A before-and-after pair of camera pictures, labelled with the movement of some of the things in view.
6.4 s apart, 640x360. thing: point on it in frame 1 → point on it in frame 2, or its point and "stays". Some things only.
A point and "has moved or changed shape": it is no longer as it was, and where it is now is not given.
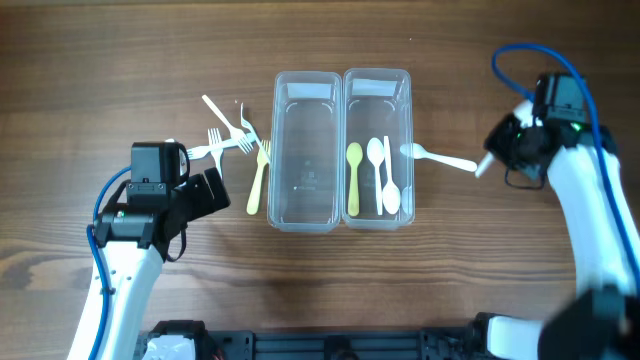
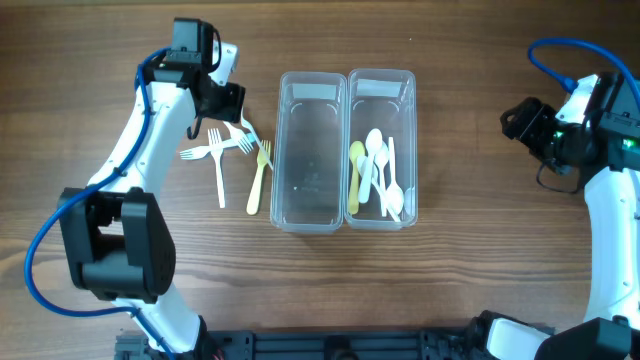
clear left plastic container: x=306 y=152 stays
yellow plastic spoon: x=354 y=153 stays
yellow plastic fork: x=262 y=161 stays
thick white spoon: x=415 y=150 → x=361 y=165
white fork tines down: x=235 y=132 stays
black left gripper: x=201 y=193 → x=226 y=101
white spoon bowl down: x=391 y=198 stays
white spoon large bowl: x=489 y=157 → x=373 y=142
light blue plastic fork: x=200 y=152 stays
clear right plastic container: x=377 y=119 stays
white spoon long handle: x=375 y=152 has moved or changed shape
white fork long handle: x=214 y=138 stays
